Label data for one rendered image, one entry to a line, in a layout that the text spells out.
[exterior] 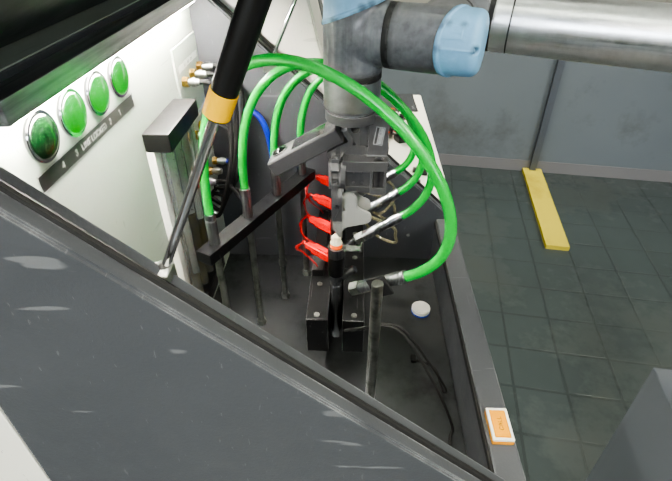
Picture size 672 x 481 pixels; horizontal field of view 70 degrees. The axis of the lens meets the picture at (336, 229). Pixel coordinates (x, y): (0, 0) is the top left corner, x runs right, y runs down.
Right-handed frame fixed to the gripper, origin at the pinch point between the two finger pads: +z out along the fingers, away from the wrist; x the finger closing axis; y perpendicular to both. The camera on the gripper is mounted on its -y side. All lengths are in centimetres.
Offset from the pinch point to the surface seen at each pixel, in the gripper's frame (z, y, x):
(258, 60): -27.8, -8.8, -5.7
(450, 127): 86, 67, 239
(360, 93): -26.0, 3.1, -11.1
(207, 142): -29.9, -7.5, -32.0
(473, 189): 113, 80, 206
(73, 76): -29.1, -25.0, -16.1
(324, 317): 15.6, -1.8, -4.2
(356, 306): 15.6, 3.7, -1.4
